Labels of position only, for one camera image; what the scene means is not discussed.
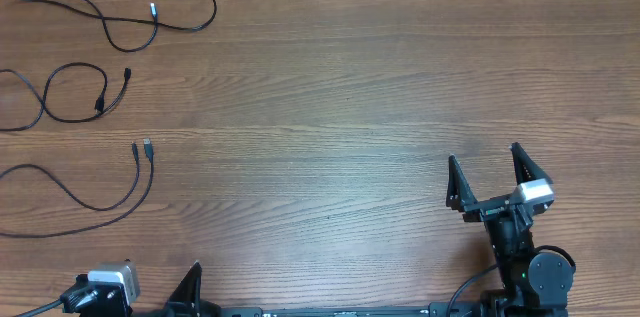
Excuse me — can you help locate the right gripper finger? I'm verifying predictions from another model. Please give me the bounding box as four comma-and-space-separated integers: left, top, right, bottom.
510, 142, 553, 184
445, 155, 477, 212

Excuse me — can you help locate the black usb cable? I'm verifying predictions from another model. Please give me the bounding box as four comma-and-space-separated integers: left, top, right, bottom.
0, 61, 133, 133
0, 0, 218, 54
0, 138, 156, 239

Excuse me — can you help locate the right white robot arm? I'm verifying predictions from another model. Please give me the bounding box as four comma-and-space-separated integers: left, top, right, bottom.
444, 142, 577, 316

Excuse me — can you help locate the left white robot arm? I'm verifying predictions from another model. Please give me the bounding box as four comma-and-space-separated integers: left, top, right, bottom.
18, 261, 222, 317

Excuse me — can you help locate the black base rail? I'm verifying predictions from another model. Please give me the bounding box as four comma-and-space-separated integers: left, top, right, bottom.
204, 297, 569, 317

